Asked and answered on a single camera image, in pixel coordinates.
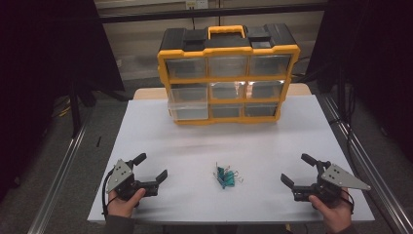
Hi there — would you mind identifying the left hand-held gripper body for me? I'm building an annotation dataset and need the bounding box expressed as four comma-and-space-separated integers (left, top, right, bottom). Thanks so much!
105, 158, 160, 202

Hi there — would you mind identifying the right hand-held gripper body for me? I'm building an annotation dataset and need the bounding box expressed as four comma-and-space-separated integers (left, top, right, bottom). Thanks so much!
292, 160, 372, 205

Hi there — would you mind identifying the pile of teal binder clips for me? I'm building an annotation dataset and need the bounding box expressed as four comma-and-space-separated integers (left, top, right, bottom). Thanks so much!
212, 162, 244, 190

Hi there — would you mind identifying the clear plastic bin drawer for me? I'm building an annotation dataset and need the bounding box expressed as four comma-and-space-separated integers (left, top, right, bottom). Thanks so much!
167, 83, 210, 122

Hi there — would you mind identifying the yellow and black organizer box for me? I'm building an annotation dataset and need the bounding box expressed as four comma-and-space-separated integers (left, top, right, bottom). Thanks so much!
157, 22, 301, 127

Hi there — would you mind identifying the person's left hand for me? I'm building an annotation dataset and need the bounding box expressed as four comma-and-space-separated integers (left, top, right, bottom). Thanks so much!
106, 187, 147, 218

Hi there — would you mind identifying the person's right hand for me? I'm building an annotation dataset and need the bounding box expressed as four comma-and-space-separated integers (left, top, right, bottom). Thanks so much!
308, 194, 354, 234

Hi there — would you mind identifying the white table cover sheet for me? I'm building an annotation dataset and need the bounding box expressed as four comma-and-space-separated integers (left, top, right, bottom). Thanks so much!
87, 95, 376, 225

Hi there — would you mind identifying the black curtain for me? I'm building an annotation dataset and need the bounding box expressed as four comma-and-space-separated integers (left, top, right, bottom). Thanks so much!
306, 0, 413, 160
0, 0, 126, 203

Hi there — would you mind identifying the grid of clear drawers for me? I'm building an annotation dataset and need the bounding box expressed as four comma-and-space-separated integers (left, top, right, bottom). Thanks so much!
165, 54, 292, 119

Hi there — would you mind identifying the black horizontal bar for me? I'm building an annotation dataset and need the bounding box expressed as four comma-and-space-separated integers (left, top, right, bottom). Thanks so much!
96, 2, 329, 24

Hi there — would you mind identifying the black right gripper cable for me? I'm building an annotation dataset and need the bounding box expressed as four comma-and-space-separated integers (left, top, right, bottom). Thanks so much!
337, 188, 356, 215

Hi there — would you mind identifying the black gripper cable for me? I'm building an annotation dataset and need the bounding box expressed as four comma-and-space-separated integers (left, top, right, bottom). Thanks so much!
337, 188, 356, 215
100, 170, 115, 219

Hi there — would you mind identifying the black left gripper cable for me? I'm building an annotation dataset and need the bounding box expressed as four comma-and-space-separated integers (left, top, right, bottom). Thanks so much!
100, 170, 115, 219

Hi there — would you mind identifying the metal floor rail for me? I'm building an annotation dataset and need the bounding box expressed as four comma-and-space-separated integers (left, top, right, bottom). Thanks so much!
28, 106, 95, 234
319, 93, 413, 234

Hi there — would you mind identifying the white wall socket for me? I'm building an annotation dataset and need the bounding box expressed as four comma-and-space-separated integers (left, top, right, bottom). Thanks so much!
185, 0, 209, 10

